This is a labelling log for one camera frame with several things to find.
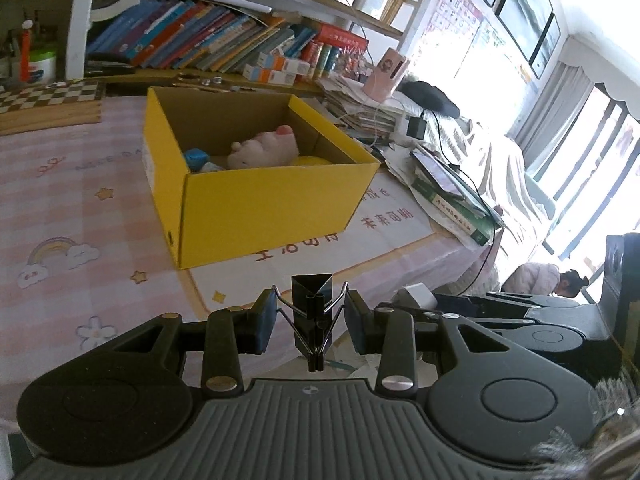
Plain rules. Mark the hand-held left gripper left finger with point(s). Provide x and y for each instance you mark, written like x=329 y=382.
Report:
x=257 y=325

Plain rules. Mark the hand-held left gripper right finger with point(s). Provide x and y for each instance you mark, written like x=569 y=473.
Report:
x=357 y=322

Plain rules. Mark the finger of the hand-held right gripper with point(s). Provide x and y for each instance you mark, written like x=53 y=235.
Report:
x=545 y=337
x=500 y=301

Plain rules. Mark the black binder clip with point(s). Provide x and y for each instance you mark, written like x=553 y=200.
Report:
x=310 y=292

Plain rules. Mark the white small block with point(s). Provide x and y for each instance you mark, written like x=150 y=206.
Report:
x=420 y=296

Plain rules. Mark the yellow cardboard box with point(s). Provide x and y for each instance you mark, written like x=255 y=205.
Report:
x=260 y=215

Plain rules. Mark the yellow tape roll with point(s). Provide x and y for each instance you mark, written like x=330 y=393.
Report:
x=310 y=161

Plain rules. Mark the pink plush toy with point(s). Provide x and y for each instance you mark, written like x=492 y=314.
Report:
x=265 y=150

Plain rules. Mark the blue packet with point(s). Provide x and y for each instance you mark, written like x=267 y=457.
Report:
x=196 y=159

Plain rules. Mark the pink checked cloth desktop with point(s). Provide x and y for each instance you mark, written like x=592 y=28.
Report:
x=75 y=200

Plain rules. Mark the green thick book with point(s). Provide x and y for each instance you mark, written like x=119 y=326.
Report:
x=450 y=215

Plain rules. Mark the white sofa cover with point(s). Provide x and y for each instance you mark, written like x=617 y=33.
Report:
x=505 y=185

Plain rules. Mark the grey fluffy sleeve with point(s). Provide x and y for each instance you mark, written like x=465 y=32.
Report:
x=610 y=440

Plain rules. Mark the black tablet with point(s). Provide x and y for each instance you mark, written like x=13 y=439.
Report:
x=440 y=175

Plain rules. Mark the white curtain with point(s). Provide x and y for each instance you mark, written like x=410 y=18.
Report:
x=560 y=110

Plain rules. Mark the black power adapter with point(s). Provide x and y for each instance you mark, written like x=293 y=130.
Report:
x=415 y=127

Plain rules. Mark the stack of papers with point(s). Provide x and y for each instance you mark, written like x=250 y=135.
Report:
x=360 y=115

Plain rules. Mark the black pouch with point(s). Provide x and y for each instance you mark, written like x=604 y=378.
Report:
x=430 y=97

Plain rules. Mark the orange white medicine box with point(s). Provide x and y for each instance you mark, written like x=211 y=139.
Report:
x=271 y=61
x=257 y=74
x=296 y=67
x=283 y=78

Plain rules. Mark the red thick book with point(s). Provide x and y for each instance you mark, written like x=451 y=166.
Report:
x=345 y=37

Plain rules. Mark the row of thin picture books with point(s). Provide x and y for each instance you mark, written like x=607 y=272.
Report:
x=200 y=35

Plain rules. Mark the black stapler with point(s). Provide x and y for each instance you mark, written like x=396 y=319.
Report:
x=110 y=66

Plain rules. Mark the wooden chessboard box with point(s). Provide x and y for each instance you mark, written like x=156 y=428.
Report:
x=50 y=95

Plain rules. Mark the white jar green lid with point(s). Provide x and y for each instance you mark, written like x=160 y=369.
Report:
x=42 y=67

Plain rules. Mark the white bookshelf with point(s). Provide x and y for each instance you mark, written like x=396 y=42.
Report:
x=80 y=25

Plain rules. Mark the red glue tube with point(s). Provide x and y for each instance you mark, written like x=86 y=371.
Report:
x=25 y=55

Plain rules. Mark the white pen holder with brushes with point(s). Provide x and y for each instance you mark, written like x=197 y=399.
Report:
x=7 y=65

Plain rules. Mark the pink wall poster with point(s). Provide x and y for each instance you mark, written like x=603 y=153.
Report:
x=465 y=15

